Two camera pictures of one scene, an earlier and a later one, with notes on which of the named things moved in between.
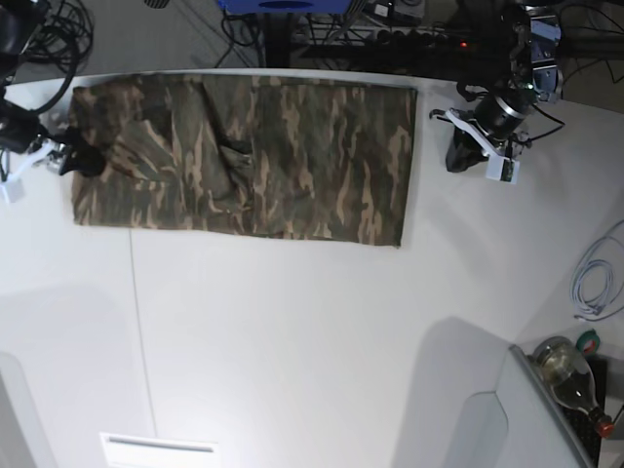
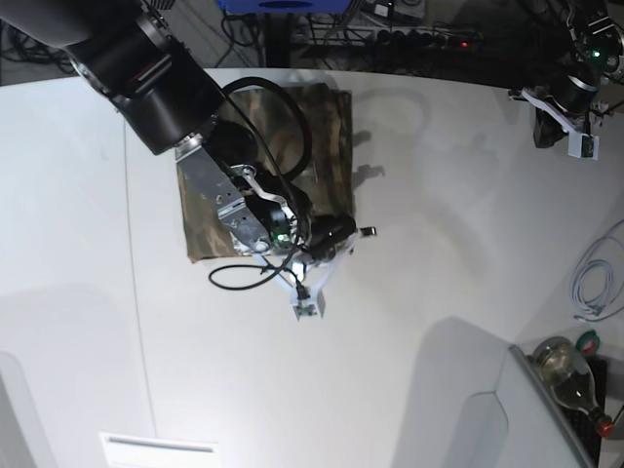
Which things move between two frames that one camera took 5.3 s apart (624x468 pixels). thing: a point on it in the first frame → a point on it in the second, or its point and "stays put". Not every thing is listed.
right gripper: [472, 144] → [569, 104]
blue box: [285, 6] stays put
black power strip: [382, 36] stays put
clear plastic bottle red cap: [571, 379] stays put
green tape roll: [588, 342] stays put
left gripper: [78, 158] → [307, 271]
